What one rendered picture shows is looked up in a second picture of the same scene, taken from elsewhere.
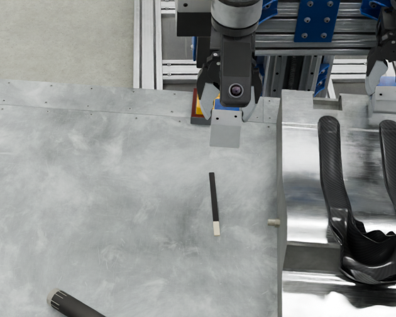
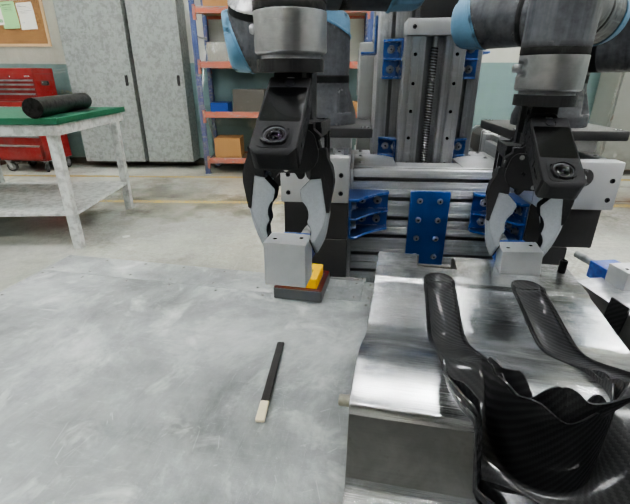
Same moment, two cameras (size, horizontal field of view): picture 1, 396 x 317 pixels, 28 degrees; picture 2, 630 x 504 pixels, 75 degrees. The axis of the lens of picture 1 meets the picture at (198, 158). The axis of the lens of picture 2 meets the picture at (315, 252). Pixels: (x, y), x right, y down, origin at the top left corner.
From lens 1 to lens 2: 91 cm
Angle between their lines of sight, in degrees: 27
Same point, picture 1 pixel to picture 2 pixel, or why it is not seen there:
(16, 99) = (102, 271)
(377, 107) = (505, 265)
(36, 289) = not seen: outside the picture
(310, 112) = (413, 269)
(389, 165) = (538, 327)
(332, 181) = (447, 340)
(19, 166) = (52, 321)
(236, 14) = (280, 21)
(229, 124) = (288, 243)
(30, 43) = not seen: hidden behind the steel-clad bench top
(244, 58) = (295, 102)
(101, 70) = not seen: hidden behind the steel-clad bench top
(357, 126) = (479, 283)
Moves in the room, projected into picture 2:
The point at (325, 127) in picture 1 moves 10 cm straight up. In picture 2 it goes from (435, 283) to (444, 210)
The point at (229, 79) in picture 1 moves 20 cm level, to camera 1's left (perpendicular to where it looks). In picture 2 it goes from (267, 124) to (77, 120)
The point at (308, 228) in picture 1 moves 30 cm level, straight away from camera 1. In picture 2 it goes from (398, 382) to (452, 241)
